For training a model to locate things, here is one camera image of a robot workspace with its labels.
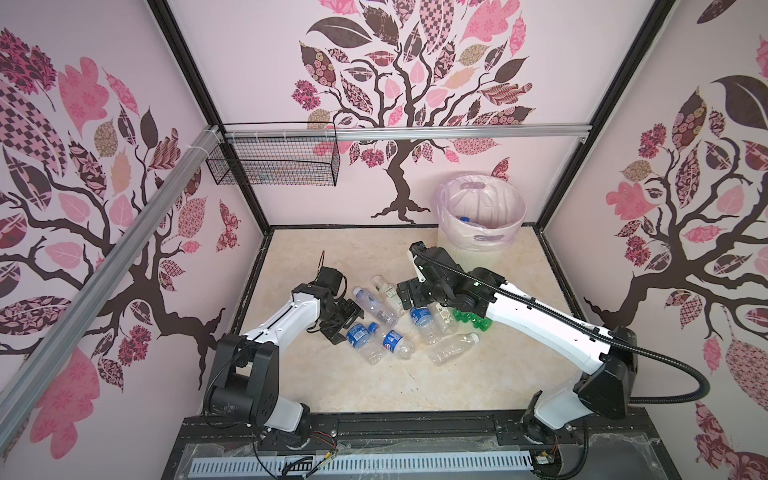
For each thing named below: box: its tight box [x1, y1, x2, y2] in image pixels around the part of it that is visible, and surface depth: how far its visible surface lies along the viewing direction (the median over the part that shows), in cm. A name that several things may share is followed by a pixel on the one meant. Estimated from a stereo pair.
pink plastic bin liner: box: [435, 174, 528, 250], surface depth 97 cm
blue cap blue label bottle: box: [368, 322, 417, 360], surface depth 87 cm
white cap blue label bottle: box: [346, 322, 385, 366], surface depth 87 cm
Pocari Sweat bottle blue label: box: [410, 306, 441, 346], surface depth 92 cm
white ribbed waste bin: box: [440, 218, 523, 275], surface depth 85 cm
